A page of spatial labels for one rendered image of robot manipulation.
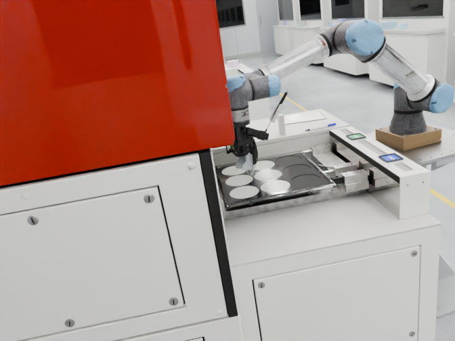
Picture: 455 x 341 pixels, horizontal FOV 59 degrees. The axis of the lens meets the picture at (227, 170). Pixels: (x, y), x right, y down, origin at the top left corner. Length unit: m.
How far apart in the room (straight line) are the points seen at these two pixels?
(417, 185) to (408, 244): 0.17
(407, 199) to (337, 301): 0.37
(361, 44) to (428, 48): 4.51
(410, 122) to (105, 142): 1.40
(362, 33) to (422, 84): 0.35
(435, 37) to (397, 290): 4.93
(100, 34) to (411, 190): 0.94
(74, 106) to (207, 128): 0.24
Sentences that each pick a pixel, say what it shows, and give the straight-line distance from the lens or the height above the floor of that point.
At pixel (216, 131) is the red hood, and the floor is 1.26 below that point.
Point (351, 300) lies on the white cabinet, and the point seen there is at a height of 0.62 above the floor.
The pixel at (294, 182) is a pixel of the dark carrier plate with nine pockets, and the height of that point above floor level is 0.90.
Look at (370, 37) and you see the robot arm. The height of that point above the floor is 1.32.
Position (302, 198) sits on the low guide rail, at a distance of 1.41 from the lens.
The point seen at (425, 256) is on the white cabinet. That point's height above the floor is 0.72.
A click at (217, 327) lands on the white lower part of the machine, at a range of 1.00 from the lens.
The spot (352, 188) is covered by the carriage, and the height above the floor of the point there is 0.86.
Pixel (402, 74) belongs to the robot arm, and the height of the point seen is 1.17.
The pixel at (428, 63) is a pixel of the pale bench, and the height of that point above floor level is 0.49.
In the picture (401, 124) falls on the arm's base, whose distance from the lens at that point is 1.89.
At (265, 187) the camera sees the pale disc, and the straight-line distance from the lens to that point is 1.39.
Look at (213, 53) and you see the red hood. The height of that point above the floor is 1.40.
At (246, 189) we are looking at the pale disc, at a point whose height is 0.90.
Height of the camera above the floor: 1.46
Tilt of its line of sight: 21 degrees down
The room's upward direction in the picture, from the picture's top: 9 degrees counter-clockwise
